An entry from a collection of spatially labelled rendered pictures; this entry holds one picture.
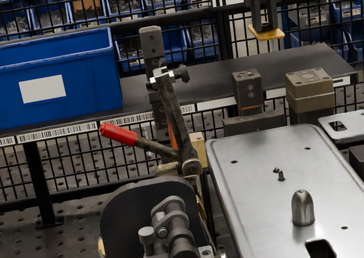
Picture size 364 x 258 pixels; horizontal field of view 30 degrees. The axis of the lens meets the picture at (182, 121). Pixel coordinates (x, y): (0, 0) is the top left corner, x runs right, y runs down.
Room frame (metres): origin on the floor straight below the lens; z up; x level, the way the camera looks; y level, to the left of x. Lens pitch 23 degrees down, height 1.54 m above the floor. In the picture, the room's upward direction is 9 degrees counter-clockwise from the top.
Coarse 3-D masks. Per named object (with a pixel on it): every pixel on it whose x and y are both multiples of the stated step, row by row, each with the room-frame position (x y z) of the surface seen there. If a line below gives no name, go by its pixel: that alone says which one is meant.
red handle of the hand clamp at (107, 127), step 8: (104, 128) 0.93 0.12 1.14; (112, 128) 0.93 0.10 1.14; (120, 128) 0.94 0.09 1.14; (104, 136) 0.93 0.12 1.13; (112, 136) 0.93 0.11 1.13; (120, 136) 0.93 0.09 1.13; (128, 136) 0.93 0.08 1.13; (136, 136) 0.93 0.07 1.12; (128, 144) 0.93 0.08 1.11; (136, 144) 0.93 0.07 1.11; (144, 144) 0.93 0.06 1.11; (152, 144) 0.94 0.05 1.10; (160, 144) 0.95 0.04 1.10; (152, 152) 0.93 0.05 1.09; (160, 152) 0.93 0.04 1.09; (168, 152) 0.94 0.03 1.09; (176, 152) 0.94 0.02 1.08; (176, 160) 0.94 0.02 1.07
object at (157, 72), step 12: (156, 72) 0.94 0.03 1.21; (168, 72) 0.94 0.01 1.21; (180, 72) 0.94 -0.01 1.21; (156, 84) 0.93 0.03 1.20; (168, 84) 0.93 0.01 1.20; (168, 96) 0.93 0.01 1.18; (168, 108) 0.93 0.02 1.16; (180, 120) 0.93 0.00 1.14; (180, 132) 0.93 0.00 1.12; (180, 144) 0.93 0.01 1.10; (192, 156) 0.93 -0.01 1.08
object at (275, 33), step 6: (264, 24) 0.96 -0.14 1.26; (270, 24) 0.95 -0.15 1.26; (252, 30) 0.96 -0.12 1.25; (264, 30) 0.95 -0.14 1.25; (270, 30) 0.95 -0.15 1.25; (276, 30) 0.94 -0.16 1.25; (258, 36) 0.93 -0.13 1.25; (264, 36) 0.92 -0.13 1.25; (270, 36) 0.92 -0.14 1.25; (276, 36) 0.92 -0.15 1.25; (282, 36) 0.92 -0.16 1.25
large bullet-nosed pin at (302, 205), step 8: (296, 192) 0.83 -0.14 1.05; (304, 192) 0.82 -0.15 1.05; (296, 200) 0.82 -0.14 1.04; (304, 200) 0.81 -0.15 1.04; (312, 200) 0.82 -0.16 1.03; (296, 208) 0.82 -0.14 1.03; (304, 208) 0.81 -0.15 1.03; (312, 208) 0.82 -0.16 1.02; (296, 216) 0.82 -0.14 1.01; (304, 216) 0.81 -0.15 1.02; (312, 216) 0.82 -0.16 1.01; (296, 224) 0.82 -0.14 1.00; (304, 224) 0.81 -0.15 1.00
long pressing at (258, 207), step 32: (288, 128) 1.14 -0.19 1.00; (320, 128) 1.12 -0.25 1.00; (224, 160) 1.05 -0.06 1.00; (256, 160) 1.03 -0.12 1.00; (288, 160) 1.01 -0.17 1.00; (320, 160) 0.99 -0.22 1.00; (224, 192) 0.93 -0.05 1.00; (256, 192) 0.92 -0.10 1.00; (288, 192) 0.91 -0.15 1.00; (320, 192) 0.89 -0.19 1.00; (352, 192) 0.88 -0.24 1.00; (256, 224) 0.83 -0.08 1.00; (288, 224) 0.82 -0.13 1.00; (320, 224) 0.81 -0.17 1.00; (352, 224) 0.80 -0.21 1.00; (256, 256) 0.76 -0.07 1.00; (288, 256) 0.75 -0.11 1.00; (352, 256) 0.72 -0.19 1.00
